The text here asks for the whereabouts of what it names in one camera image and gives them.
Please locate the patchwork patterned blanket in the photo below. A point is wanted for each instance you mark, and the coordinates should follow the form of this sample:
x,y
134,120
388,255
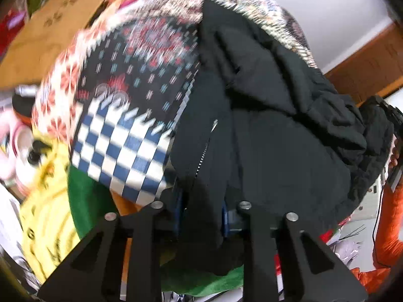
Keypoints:
x,y
135,100

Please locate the red printed sheet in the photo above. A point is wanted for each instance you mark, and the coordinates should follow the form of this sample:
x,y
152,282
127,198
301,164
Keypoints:
x,y
327,236

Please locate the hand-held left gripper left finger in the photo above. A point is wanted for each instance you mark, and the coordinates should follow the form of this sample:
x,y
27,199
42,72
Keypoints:
x,y
157,221

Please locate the pink neck pillow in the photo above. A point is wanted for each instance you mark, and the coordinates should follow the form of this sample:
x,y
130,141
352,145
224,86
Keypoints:
x,y
12,144

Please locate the person's right forearm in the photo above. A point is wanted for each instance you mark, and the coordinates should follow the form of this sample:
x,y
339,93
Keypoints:
x,y
392,226

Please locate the yellow printed cloth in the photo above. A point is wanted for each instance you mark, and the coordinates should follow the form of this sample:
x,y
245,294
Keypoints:
x,y
47,195

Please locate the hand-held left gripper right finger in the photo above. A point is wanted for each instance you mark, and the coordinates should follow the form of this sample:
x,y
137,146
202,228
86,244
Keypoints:
x,y
248,223

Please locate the bamboo lap desk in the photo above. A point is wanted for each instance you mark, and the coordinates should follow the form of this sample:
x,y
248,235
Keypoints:
x,y
44,37

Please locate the black zip hoodie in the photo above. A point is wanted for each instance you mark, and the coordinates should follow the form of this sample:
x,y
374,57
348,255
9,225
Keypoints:
x,y
274,138

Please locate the person's right hand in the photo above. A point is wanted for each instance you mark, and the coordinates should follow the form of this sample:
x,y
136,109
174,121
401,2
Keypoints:
x,y
396,159

